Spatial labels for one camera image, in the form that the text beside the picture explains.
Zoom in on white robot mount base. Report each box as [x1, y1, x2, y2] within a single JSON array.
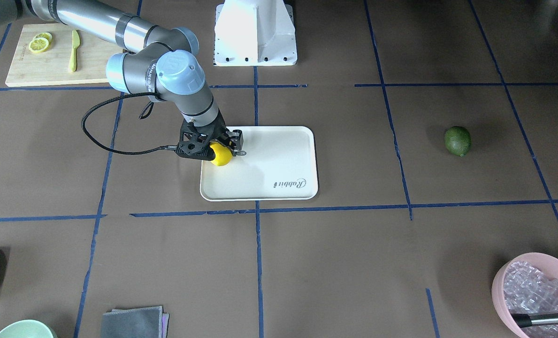
[[213, 0, 298, 67]]

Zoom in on cream plastic tray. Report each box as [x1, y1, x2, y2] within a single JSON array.
[[199, 126, 318, 201]]

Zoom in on grey folded cloth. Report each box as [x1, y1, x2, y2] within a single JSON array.
[[100, 306, 169, 338]]

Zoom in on yellow lemon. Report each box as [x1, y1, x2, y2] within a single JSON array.
[[209, 143, 233, 167]]

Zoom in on lemon slices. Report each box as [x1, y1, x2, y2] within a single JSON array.
[[28, 32, 53, 54]]

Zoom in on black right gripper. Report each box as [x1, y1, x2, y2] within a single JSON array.
[[175, 118, 247, 161]]

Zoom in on metal tongs with black tip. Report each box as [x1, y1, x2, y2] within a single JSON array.
[[511, 313, 558, 329]]

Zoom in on green ceramic bowl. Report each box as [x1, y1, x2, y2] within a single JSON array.
[[0, 319, 58, 338]]

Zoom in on green lime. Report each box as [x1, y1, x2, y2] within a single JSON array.
[[444, 126, 472, 157]]

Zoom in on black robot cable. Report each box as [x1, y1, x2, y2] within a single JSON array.
[[81, 92, 182, 155]]

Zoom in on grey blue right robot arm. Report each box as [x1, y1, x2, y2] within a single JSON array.
[[0, 0, 246, 166]]

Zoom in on pink bowl with plastic ice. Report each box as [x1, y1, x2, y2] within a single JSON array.
[[491, 253, 558, 338]]

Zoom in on yellow plastic knife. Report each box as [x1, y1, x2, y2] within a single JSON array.
[[67, 30, 81, 72]]

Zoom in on wooden cutting board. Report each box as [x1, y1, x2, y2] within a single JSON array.
[[6, 23, 122, 87]]

